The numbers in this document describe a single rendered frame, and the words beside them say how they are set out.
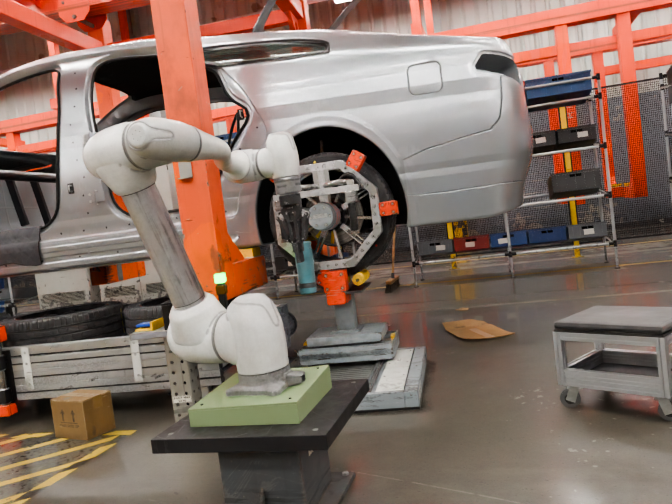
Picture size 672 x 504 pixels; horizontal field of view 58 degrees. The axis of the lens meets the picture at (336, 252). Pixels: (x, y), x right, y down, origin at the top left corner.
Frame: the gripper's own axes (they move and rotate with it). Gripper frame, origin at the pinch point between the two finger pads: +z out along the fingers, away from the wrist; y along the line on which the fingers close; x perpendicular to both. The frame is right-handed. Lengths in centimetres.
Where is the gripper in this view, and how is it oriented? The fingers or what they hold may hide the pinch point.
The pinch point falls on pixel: (299, 252)
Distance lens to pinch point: 212.2
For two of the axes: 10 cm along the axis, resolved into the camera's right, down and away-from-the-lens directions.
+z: 1.6, 9.8, 0.9
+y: 8.9, -1.1, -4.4
